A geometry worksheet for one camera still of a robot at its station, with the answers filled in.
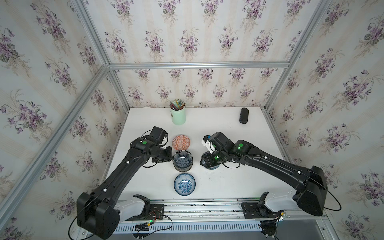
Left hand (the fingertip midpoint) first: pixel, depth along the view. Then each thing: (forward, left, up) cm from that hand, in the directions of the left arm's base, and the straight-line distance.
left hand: (174, 159), depth 76 cm
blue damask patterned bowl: (-8, -19, +9) cm, 23 cm away
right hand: (-2, -16, +1) cm, 16 cm away
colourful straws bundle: (+42, 0, -1) cm, 42 cm away
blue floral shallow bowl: (-9, -5, -14) cm, 17 cm away
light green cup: (+36, 0, -7) cm, 37 cm away
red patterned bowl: (+18, -2, -13) cm, 23 cm away
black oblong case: (+43, -51, -13) cm, 68 cm away
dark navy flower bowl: (+6, -4, -7) cm, 10 cm away
